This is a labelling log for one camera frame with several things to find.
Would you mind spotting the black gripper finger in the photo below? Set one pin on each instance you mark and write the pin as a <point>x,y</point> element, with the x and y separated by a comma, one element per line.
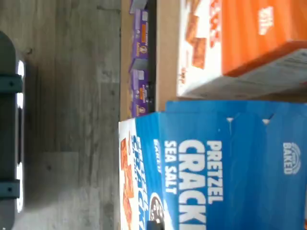
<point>156,226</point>

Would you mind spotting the blue pretzel crackers box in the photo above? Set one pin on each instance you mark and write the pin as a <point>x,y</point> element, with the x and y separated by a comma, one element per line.
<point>192,167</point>
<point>239,106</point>

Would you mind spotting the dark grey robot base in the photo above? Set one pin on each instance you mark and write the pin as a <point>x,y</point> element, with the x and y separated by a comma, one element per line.
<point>7,119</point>

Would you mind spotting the purple Annie's snack box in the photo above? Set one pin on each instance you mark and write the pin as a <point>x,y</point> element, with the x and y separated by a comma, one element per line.
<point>139,91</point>
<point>136,4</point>
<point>140,36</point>

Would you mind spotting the wooden shelf board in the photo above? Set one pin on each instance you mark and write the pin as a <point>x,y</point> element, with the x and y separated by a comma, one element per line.
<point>166,60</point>

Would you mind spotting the black metal shelf rack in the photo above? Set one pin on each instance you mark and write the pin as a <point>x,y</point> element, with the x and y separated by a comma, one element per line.
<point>151,48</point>

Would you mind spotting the orange pretzel crackers box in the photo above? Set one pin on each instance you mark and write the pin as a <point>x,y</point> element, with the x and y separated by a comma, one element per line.
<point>239,36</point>

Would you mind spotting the purple Annie's snack boxes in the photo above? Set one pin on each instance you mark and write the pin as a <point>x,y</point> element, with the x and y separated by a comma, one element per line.
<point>125,60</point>

